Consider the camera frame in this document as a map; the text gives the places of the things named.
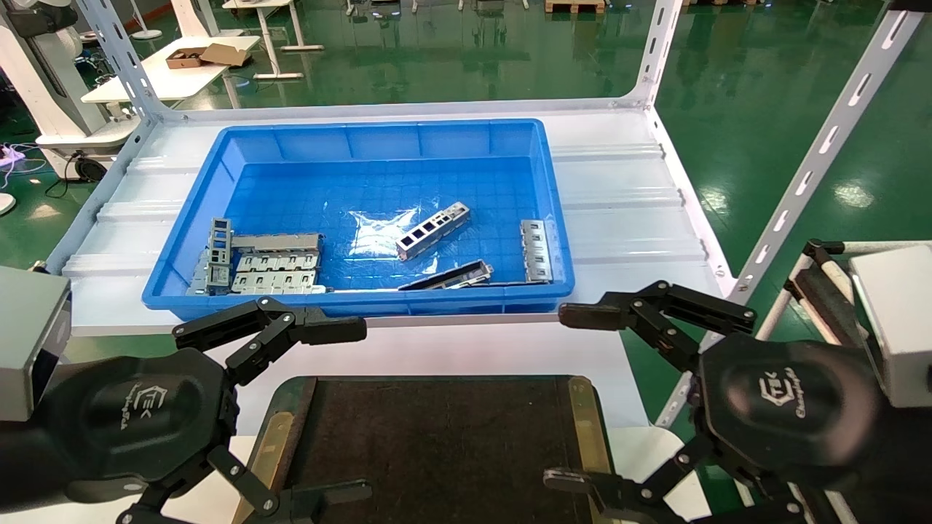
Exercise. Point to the yellow cloth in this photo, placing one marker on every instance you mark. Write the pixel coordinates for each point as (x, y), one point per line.
(280, 429)

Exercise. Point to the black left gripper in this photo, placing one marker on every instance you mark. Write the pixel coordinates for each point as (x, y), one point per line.
(138, 422)

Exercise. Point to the silver perforated metal bracket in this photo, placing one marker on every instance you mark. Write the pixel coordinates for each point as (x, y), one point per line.
(433, 231)

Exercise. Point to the dark metal bracket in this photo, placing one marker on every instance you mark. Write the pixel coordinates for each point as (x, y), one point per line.
(455, 276)

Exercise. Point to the white metal shelf rack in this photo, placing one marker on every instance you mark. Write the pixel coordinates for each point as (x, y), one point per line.
(619, 218)

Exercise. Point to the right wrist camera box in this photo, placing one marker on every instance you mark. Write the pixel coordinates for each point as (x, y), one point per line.
(895, 320)

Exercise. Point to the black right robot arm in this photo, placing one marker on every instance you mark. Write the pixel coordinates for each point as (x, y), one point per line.
(906, 466)

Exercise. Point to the white machine base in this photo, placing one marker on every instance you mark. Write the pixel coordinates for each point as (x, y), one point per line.
(44, 80)

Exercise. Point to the wooden pallet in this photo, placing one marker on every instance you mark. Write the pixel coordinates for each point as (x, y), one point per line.
(575, 6)

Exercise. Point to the white work table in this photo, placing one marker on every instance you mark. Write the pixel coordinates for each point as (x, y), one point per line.
(167, 80)

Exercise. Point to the grey upright metal bracket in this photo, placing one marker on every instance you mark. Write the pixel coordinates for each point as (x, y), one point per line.
(218, 255)

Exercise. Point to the white desk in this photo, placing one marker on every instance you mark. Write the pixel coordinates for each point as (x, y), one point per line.
(266, 22)

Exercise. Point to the blue plastic bin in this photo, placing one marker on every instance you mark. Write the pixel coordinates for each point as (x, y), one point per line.
(378, 142)

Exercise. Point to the white floor stand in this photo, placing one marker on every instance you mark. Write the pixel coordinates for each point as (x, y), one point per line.
(145, 29)

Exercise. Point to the yellow tape strip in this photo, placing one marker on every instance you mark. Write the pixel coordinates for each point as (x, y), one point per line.
(586, 422)

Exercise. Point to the open cardboard box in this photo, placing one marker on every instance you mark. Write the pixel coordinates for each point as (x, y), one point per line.
(211, 54)

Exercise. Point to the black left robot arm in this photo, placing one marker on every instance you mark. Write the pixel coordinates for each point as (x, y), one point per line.
(29, 466)

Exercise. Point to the clear plastic film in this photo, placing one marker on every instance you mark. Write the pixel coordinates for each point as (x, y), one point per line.
(378, 233)

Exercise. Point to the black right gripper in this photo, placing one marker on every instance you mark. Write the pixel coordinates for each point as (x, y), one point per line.
(786, 407)

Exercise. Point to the white power strip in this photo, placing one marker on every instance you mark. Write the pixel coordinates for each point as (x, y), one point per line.
(11, 154)

